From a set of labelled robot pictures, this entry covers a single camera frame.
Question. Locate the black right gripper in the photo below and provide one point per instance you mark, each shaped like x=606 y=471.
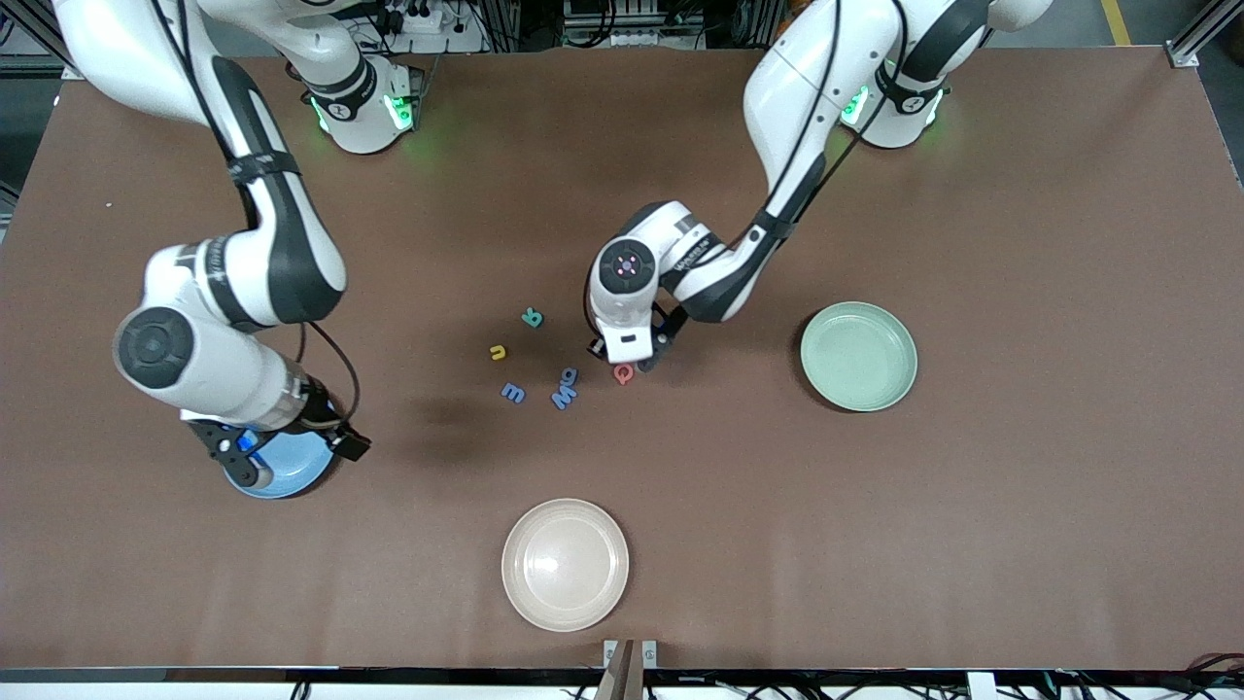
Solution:
x=322 y=420

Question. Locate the red foam letter Q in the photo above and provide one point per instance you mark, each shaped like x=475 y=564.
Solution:
x=622 y=381

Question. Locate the blue foam letter a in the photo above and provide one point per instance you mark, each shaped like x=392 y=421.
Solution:
x=573 y=379

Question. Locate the blue foam capital M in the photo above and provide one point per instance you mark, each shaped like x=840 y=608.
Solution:
x=562 y=399

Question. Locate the teal foam letter R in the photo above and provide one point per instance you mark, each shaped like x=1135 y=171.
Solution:
x=533 y=319

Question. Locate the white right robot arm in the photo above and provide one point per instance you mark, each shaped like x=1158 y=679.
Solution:
x=209 y=374

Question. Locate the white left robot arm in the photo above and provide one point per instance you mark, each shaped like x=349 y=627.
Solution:
x=807 y=87

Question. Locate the blue round plate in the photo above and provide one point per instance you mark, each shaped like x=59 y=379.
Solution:
x=292 y=476

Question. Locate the blue foam lowercase m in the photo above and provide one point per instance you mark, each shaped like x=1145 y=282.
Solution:
x=515 y=389

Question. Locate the green round plate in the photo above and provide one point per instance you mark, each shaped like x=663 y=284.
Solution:
x=859 y=356

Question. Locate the beige round plate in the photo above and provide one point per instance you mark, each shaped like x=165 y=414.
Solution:
x=565 y=565

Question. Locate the metal equipment rack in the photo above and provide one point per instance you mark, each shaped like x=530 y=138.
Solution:
x=632 y=24

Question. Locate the white power strip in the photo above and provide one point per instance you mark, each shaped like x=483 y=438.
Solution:
x=428 y=24

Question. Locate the metal table edge bracket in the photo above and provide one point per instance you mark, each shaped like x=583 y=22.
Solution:
x=630 y=671

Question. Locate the aluminium frame post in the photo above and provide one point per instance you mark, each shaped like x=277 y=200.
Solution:
x=1191 y=49

